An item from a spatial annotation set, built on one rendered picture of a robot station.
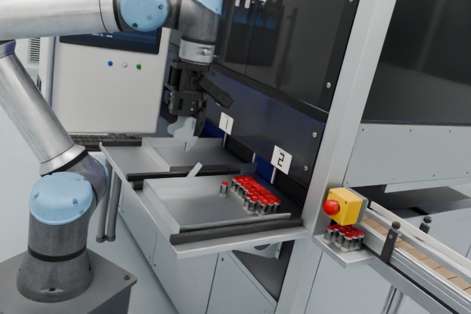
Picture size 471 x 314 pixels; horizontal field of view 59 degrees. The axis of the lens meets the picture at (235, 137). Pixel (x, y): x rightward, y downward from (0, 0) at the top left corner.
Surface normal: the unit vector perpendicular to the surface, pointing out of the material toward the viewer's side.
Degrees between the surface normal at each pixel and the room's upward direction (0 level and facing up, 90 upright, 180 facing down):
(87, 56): 90
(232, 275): 90
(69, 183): 7
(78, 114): 90
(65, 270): 73
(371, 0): 90
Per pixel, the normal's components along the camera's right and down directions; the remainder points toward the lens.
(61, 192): 0.20, -0.89
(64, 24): 0.08, 0.71
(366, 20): -0.84, 0.00
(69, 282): 0.72, 0.04
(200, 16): 0.05, 0.31
